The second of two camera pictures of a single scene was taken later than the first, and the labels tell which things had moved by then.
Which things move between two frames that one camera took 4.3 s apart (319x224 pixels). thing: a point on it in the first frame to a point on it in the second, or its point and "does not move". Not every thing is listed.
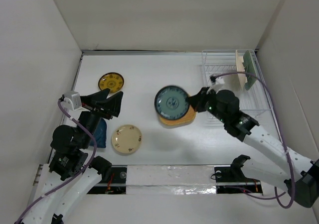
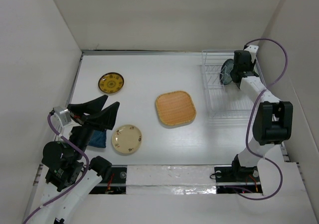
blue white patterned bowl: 170,102 to 226,69
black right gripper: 197,100 to 252,64
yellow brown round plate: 114,81 does not move
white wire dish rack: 220,71 does not move
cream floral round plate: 126,139 does not move
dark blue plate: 100,134 does not move
